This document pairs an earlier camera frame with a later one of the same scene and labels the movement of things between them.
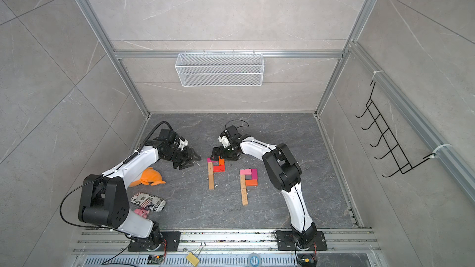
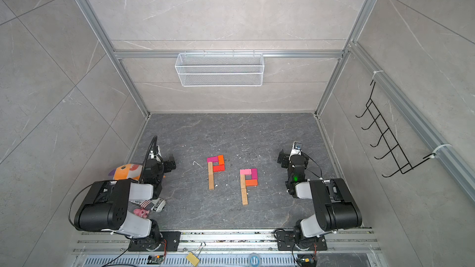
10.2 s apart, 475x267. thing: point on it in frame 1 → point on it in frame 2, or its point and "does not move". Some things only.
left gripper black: (188, 152) → (168, 167)
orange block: (252, 182) does not move
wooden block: (211, 180) does not move
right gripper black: (223, 150) → (286, 157)
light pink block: (245, 171) does not move
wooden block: (244, 196) does not move
